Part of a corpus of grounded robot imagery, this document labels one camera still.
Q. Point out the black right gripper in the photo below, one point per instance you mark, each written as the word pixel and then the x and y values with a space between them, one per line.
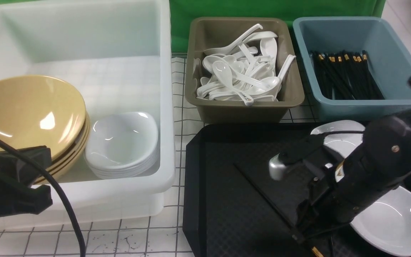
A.
pixel 343 187

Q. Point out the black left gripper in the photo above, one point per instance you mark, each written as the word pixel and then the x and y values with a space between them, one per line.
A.
pixel 17 196

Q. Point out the white square dish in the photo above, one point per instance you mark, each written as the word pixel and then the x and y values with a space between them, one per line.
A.
pixel 386 224
pixel 342 143

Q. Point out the yellow noodle bowl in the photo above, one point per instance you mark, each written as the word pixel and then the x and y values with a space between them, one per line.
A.
pixel 37 110

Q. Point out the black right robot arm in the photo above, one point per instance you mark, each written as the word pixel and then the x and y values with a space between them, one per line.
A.
pixel 395 128

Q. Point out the stack of yellow bowls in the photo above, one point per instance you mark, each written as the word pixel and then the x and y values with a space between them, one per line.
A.
pixel 63 163

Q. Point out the bundle of black chopsticks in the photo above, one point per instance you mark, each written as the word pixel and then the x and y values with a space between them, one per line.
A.
pixel 345 76

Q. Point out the black serving tray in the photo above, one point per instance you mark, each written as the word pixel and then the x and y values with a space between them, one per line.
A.
pixel 224 216

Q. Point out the teal plastic chopstick bin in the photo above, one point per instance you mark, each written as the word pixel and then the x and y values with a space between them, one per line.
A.
pixel 390 63

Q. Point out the stack of white dishes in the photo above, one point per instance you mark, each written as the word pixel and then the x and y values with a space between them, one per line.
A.
pixel 122 145

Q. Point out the pile of white spoons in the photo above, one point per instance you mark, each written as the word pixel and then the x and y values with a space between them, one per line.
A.
pixel 244 70

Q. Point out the olive plastic spoon bin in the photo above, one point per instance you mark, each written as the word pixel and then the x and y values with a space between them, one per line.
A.
pixel 212 32

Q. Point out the checkered white tablecloth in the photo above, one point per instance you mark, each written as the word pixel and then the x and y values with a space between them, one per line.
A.
pixel 157 236

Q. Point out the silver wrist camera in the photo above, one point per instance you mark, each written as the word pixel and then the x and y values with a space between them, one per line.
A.
pixel 280 166

